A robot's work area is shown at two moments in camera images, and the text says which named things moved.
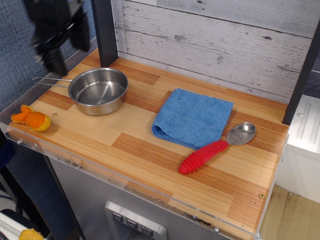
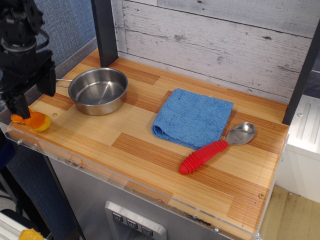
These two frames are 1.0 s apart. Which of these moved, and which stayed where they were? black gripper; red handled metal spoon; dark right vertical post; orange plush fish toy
Moved: black gripper
Stayed: dark right vertical post; orange plush fish toy; red handled metal spoon
